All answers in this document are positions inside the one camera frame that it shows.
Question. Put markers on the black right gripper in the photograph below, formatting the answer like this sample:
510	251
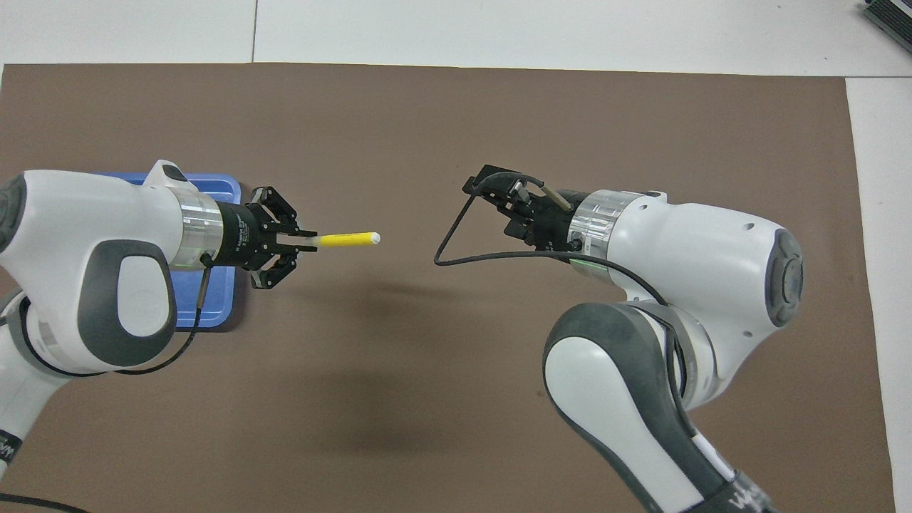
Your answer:
552	221

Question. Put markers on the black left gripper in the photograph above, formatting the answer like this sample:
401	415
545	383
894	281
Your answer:
239	235

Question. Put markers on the yellow highlighter pen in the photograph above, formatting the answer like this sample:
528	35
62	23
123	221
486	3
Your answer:
349	239

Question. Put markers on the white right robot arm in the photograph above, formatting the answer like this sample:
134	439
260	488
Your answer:
698	249

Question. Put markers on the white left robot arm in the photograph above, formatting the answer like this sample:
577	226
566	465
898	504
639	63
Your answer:
71	214

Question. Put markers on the blue plastic tray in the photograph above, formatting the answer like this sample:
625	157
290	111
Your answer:
222	303

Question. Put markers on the brown table mat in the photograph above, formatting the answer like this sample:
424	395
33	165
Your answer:
456	114

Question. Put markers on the grey ribbed device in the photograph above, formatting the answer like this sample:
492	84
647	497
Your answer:
890	16

